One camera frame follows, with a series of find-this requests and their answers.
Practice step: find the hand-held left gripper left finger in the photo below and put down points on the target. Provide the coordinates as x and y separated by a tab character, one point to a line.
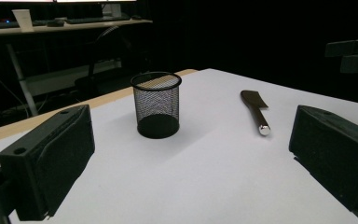
56	155

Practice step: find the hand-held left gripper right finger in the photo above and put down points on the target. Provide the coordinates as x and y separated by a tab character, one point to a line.
335	149

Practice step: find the black mesh pen cup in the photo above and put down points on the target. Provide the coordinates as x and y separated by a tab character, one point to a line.
157	127

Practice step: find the black folding chair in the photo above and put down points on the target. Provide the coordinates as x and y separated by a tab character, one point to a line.
105	77

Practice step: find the wooden desk with white legs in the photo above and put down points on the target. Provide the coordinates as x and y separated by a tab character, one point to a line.
74	27

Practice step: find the black computer mouse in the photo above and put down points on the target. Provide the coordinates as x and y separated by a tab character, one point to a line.
56	23

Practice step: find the white cup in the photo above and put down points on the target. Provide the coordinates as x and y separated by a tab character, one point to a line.
24	20

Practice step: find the white table cover sheet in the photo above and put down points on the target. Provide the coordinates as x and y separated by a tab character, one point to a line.
199	174

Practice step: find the computer monitor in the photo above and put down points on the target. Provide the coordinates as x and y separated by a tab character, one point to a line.
74	1

